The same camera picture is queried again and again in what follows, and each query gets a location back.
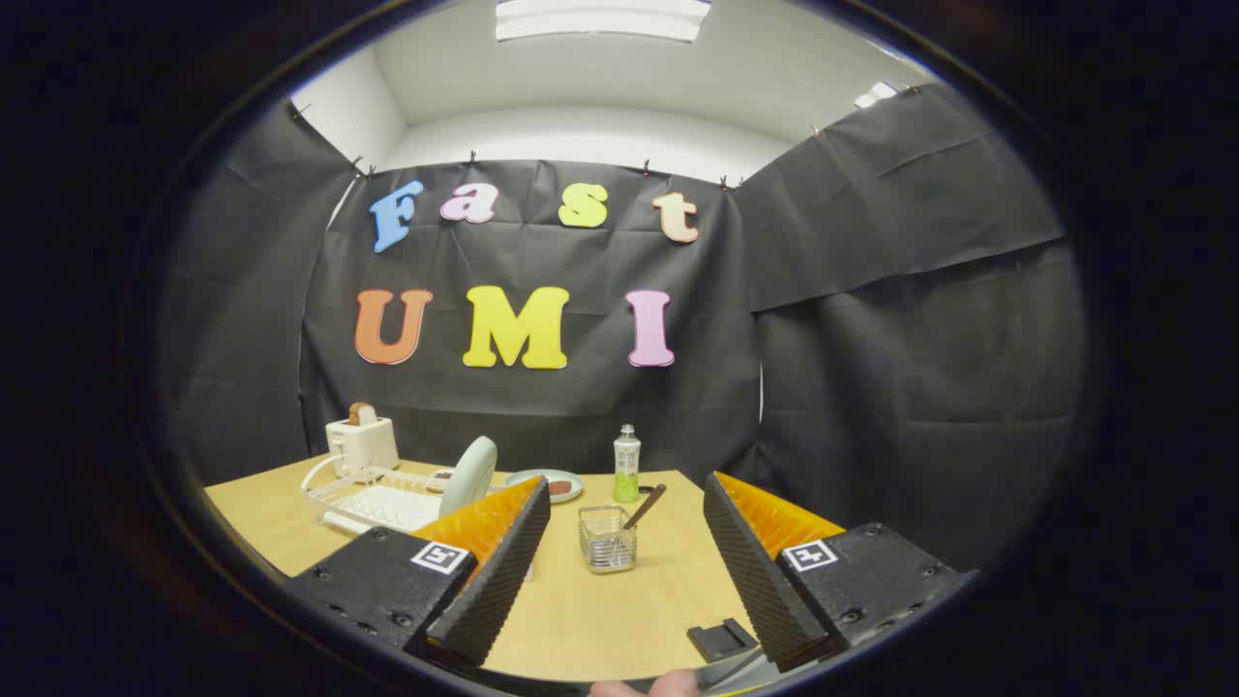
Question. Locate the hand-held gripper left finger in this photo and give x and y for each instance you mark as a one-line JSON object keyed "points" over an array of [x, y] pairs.
{"points": [[503, 581]]}

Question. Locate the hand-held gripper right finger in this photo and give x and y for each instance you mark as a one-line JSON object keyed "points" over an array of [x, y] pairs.
{"points": [[755, 581]]}

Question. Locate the pale green plate with food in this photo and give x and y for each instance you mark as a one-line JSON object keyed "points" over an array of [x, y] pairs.
{"points": [[532, 479]]}

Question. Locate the black table clamp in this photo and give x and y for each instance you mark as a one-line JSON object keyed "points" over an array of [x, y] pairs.
{"points": [[721, 639]]}

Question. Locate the brown food pieces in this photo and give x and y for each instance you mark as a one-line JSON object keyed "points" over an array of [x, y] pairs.
{"points": [[559, 487]]}

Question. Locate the green drink bottle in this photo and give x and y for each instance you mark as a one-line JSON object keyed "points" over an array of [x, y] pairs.
{"points": [[626, 465]]}

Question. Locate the white toaster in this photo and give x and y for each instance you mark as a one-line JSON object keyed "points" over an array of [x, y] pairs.
{"points": [[363, 447]]}

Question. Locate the black backdrop cloth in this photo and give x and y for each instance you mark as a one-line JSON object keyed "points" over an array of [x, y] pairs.
{"points": [[823, 387]]}

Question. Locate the bread slice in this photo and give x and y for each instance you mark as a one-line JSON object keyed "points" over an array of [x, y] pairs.
{"points": [[362, 414]]}

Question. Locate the ceiling light panel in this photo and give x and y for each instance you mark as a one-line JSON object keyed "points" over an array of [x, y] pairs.
{"points": [[876, 95], [600, 19]]}

